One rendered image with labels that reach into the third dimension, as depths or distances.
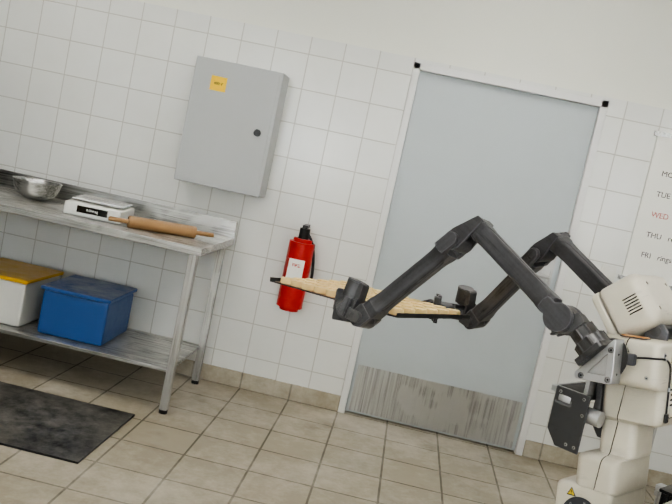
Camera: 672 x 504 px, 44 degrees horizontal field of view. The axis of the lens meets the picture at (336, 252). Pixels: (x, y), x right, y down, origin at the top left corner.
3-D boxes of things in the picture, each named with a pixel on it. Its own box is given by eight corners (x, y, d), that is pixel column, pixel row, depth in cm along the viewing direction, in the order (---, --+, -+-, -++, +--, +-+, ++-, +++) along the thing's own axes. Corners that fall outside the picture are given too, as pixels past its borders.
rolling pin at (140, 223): (108, 225, 422) (110, 213, 421) (106, 223, 427) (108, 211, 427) (213, 242, 444) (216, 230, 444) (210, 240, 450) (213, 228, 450)
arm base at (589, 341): (602, 345, 202) (623, 344, 211) (582, 319, 206) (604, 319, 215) (576, 365, 207) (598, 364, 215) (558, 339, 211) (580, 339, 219)
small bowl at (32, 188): (0, 194, 451) (3, 175, 450) (23, 193, 478) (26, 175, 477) (46, 205, 449) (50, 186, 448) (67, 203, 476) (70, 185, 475)
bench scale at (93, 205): (62, 213, 431) (65, 196, 430) (79, 209, 463) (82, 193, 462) (119, 224, 432) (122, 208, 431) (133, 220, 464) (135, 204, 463)
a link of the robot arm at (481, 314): (540, 257, 267) (560, 255, 274) (531, 243, 269) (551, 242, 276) (464, 333, 293) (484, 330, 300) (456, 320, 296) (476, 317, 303)
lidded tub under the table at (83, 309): (32, 332, 436) (40, 284, 433) (66, 317, 481) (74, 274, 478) (102, 348, 434) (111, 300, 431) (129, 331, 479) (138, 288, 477)
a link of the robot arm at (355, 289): (356, 324, 247) (372, 327, 254) (371, 289, 247) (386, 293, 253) (327, 309, 254) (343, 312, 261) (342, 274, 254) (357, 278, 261)
